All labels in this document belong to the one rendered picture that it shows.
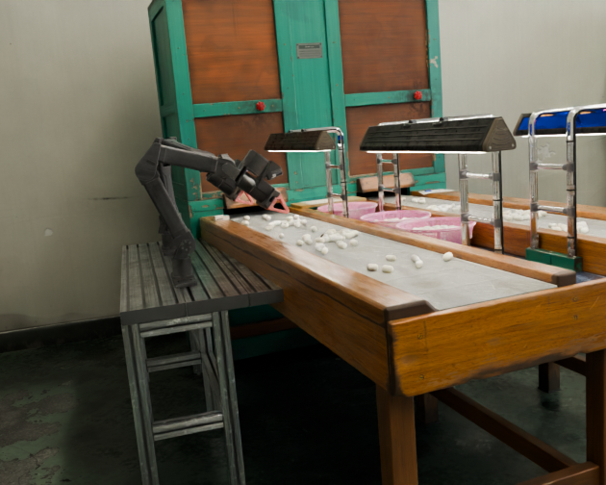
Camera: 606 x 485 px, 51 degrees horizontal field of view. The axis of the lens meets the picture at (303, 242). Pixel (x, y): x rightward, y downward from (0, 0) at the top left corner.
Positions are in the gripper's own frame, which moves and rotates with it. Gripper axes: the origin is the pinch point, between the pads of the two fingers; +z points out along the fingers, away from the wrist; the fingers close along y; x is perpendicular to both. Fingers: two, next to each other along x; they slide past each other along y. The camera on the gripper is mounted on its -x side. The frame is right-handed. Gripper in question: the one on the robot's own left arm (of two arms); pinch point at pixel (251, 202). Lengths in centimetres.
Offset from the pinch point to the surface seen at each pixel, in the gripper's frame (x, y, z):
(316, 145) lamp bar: -26.8, -29.1, 0.4
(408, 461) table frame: 38, -129, 23
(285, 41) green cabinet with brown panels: -75, 49, -15
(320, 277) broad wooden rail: 15, -98, -3
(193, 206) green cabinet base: 12, 49, -8
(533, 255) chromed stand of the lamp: -27, -89, 56
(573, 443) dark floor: 12, -80, 118
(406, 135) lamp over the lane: -29, -90, 0
